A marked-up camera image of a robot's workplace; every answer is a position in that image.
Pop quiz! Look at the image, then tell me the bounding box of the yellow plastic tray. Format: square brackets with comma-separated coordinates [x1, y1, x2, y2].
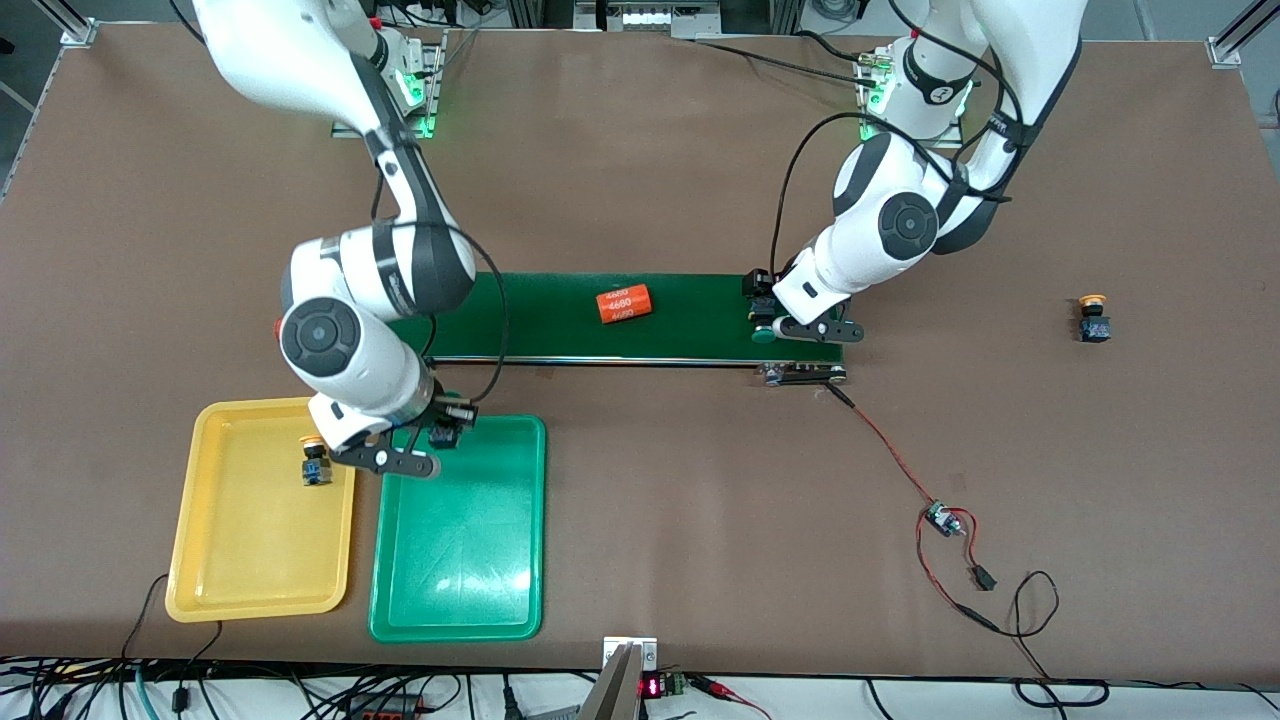
[165, 395, 361, 623]

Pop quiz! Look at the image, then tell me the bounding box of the black base power cable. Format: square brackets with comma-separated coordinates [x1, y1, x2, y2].
[690, 30, 886, 91]

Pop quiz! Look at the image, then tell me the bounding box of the thin black cable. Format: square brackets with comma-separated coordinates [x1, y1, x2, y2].
[120, 573, 223, 711]

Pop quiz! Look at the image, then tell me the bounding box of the green conveyor belt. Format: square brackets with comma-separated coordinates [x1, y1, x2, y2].
[350, 268, 848, 387]

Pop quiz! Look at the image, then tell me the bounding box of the metal equipment frame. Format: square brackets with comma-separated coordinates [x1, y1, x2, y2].
[505, 0, 801, 41]

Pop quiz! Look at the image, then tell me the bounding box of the orange power strip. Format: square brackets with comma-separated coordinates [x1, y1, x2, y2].
[345, 693, 431, 720]

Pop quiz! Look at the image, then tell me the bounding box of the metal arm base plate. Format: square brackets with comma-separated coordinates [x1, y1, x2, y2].
[858, 50, 966, 149]
[332, 30, 446, 139]

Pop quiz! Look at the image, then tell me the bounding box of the red clip lead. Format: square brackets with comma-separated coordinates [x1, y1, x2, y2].
[690, 675, 773, 720]

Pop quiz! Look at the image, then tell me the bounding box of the black looped cable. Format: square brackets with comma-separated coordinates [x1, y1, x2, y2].
[985, 570, 1111, 709]

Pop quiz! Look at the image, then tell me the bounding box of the aluminium corner bracket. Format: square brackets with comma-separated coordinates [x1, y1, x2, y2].
[40, 0, 99, 47]
[1207, 0, 1280, 69]

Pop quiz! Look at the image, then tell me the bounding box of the green plastic tray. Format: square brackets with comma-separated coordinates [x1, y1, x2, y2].
[368, 415, 547, 643]

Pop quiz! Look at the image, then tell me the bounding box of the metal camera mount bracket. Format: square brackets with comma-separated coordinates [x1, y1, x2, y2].
[580, 636, 659, 720]

